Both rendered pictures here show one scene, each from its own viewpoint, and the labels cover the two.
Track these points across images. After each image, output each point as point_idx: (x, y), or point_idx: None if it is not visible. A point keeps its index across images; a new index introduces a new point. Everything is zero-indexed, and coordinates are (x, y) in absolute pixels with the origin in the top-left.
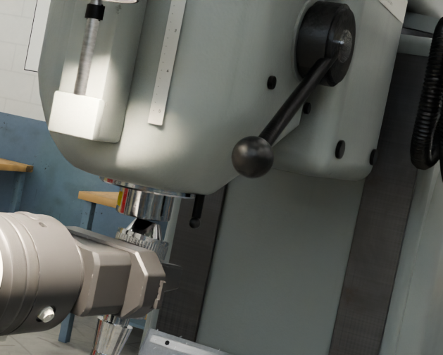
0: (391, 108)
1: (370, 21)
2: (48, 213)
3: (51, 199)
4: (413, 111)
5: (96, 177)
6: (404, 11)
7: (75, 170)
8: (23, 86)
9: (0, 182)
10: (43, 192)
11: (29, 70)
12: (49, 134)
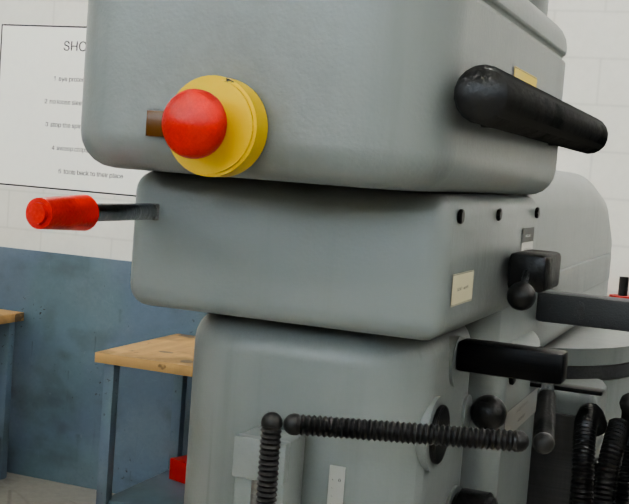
0: (529, 472)
1: (507, 459)
2: (52, 371)
3: (54, 353)
4: (554, 475)
5: (111, 318)
6: (535, 399)
7: (80, 312)
8: None
9: None
10: (41, 345)
11: (1, 184)
12: (39, 266)
